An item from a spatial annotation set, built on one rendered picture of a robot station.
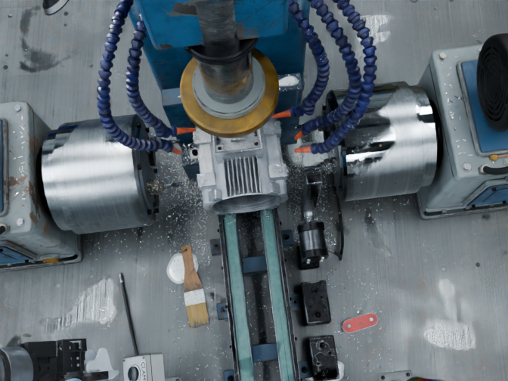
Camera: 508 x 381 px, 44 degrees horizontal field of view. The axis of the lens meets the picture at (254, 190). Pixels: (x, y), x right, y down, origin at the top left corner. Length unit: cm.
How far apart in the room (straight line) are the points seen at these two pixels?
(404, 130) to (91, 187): 65
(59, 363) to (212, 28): 65
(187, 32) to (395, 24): 104
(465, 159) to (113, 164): 71
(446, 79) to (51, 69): 106
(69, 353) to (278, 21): 68
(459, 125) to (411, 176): 14
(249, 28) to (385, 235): 86
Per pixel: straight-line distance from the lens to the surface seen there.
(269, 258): 149
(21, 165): 139
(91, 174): 134
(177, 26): 90
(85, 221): 139
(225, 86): 106
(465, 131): 137
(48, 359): 121
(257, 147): 132
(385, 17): 187
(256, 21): 91
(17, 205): 137
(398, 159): 134
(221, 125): 114
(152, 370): 134
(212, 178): 138
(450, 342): 165
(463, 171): 134
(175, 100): 137
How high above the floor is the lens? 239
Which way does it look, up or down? 75 degrees down
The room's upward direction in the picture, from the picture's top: 7 degrees counter-clockwise
